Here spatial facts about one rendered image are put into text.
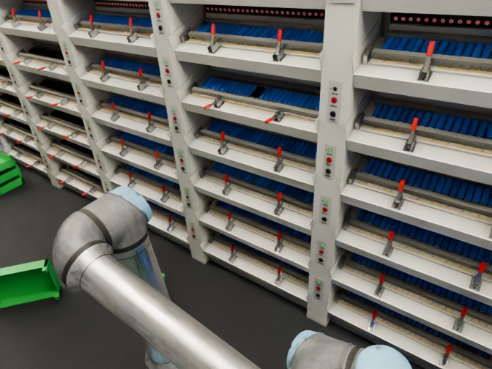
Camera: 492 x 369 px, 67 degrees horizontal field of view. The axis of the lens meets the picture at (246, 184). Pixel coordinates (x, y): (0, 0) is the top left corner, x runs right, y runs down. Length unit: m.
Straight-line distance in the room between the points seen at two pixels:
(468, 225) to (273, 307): 0.95
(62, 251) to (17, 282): 1.32
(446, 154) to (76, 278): 0.96
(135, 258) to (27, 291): 1.28
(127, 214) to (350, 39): 0.73
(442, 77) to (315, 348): 0.72
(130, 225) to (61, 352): 1.06
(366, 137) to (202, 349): 0.78
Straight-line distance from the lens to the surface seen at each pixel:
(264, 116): 1.33
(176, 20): 1.51
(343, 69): 1.12
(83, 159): 2.58
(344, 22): 1.10
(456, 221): 1.24
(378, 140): 1.18
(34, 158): 3.29
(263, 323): 1.77
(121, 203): 0.92
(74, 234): 0.86
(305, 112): 1.27
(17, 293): 2.22
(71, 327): 1.97
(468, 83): 1.07
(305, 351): 0.77
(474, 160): 1.14
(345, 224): 1.40
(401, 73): 1.10
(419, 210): 1.25
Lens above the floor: 1.41
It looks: 32 degrees down
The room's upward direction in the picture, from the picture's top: 3 degrees counter-clockwise
